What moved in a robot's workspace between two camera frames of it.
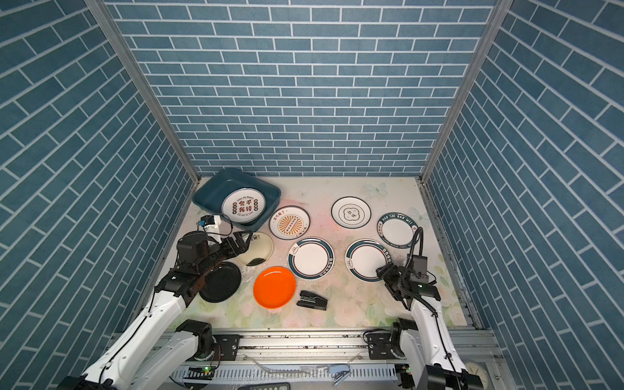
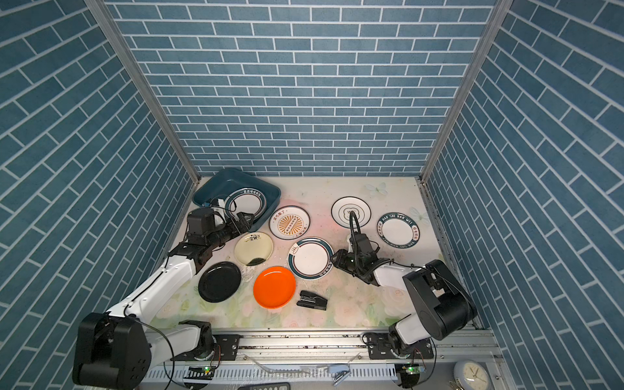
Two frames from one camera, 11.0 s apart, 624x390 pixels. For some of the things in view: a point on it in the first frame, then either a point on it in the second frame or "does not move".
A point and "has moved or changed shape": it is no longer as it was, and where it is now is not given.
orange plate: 274,287 does not move
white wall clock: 476,368 does not move
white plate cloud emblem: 351,212 does not move
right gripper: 388,272 to 340,261
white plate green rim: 311,258 does not move
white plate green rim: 364,257 has moved or changed shape
